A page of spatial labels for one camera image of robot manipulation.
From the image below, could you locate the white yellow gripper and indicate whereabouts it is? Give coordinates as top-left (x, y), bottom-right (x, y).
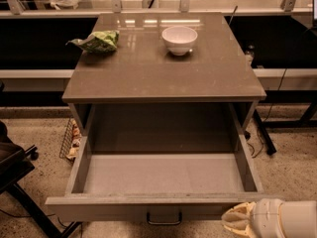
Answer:
top-left (221, 198), bottom-right (285, 238)

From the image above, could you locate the grey top drawer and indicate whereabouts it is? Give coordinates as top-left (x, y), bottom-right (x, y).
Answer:
top-left (47, 103), bottom-right (266, 225)

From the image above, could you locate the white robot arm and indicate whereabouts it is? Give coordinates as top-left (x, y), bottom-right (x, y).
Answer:
top-left (221, 198), bottom-right (317, 238)

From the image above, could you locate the grey drawer cabinet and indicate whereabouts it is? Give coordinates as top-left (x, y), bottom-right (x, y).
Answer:
top-left (61, 11), bottom-right (267, 157)

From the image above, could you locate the black table leg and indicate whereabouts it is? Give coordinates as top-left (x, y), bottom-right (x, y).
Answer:
top-left (253, 111), bottom-right (276, 156)

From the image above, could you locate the white ceramic bowl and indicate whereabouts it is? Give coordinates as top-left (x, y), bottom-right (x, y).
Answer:
top-left (161, 26), bottom-right (198, 56)

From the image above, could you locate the green chip bag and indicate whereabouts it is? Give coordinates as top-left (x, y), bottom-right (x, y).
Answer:
top-left (67, 30), bottom-right (119, 54)

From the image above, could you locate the black office chair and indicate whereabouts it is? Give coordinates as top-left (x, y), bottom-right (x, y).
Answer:
top-left (0, 122), bottom-right (81, 238)

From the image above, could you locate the black floor cable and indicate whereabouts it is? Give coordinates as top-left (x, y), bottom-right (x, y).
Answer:
top-left (244, 69), bottom-right (288, 159)

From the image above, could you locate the wire basket with items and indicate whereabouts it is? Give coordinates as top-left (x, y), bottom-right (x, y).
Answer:
top-left (59, 118), bottom-right (81, 163)

